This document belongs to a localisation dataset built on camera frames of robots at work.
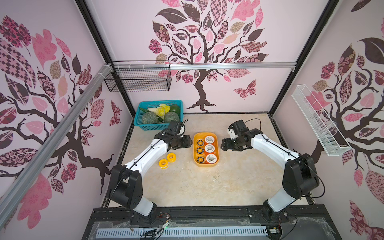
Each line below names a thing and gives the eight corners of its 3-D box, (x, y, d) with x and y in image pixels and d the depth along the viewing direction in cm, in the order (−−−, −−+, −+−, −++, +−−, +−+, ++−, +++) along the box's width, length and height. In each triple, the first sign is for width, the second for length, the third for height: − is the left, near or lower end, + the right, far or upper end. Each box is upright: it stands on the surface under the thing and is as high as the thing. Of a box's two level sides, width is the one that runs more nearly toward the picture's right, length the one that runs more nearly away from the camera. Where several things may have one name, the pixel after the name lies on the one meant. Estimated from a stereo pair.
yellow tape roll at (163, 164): (158, 169, 93) (157, 167, 91) (160, 160, 97) (159, 158, 95) (167, 169, 93) (167, 167, 91) (168, 160, 97) (168, 158, 94)
